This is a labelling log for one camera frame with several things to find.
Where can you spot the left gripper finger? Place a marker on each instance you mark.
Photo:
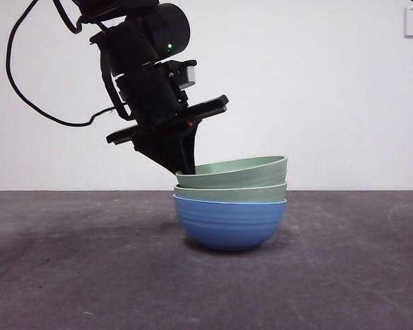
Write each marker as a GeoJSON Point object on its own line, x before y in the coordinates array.
{"type": "Point", "coordinates": [191, 151]}
{"type": "Point", "coordinates": [165, 151]}

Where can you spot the green ribbed bowl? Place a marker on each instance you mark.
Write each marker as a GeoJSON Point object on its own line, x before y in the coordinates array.
{"type": "Point", "coordinates": [234, 194]}
{"type": "Point", "coordinates": [237, 172]}

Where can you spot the blue ribbed bowl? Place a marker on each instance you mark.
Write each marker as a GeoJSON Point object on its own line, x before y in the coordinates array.
{"type": "Point", "coordinates": [227, 223]}

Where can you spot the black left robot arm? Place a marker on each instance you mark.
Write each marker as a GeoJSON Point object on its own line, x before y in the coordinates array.
{"type": "Point", "coordinates": [134, 41]}

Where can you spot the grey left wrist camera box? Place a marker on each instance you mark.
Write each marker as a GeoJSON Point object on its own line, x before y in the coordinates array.
{"type": "Point", "coordinates": [191, 77]}

